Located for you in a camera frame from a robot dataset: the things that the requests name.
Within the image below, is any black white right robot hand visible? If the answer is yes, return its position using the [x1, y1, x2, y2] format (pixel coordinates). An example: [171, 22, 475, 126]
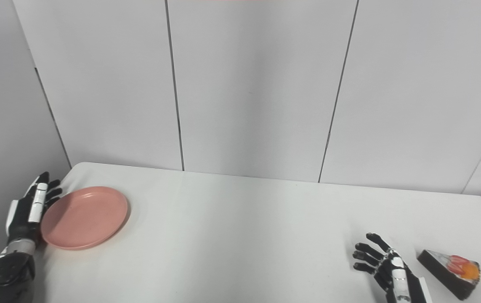
[353, 232, 432, 303]

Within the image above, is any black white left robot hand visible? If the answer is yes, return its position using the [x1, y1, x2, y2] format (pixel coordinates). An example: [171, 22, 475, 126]
[5, 171, 63, 245]

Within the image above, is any chocolate cake slice with fruit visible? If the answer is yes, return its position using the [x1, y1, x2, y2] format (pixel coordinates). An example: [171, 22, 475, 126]
[417, 249, 481, 301]

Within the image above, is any pink round plate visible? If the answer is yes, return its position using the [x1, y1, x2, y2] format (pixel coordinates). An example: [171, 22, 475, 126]
[40, 186, 129, 251]

